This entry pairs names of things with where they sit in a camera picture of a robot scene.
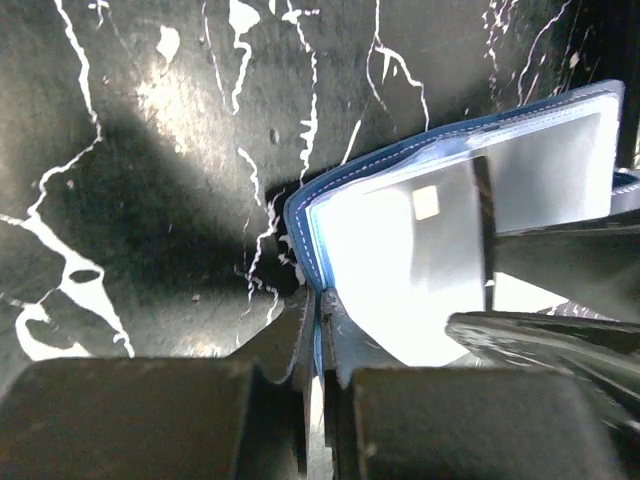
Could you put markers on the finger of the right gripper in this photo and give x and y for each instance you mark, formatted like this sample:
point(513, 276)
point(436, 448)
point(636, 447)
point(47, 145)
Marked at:
point(605, 353)
point(587, 268)

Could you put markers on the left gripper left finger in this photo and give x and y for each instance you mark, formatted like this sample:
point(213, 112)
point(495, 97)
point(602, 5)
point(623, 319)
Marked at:
point(243, 416)

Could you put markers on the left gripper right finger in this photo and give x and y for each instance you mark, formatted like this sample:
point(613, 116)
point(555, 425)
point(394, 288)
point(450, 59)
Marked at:
point(387, 421)

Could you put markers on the black VIP credit card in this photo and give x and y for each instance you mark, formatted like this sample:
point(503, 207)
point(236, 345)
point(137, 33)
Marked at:
point(442, 234)

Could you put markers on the blue card holder wallet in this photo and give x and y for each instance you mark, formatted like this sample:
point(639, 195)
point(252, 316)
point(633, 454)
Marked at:
point(542, 164)

